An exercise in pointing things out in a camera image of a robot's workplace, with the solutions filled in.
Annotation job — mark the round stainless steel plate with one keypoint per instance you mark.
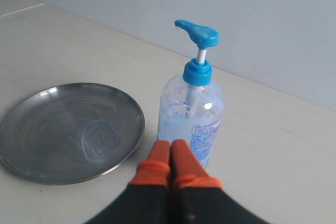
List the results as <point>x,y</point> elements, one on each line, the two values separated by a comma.
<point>40,137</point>

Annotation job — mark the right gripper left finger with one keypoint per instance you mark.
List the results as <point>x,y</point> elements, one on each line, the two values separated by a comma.
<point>144,199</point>

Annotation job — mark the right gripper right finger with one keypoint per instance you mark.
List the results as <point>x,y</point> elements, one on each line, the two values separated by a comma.
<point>201,197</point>

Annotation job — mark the blue soap blob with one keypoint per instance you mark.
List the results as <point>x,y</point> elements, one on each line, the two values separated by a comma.
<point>98,139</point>

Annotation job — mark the blue soap pump bottle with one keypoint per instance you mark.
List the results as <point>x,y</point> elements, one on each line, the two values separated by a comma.
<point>192,103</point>

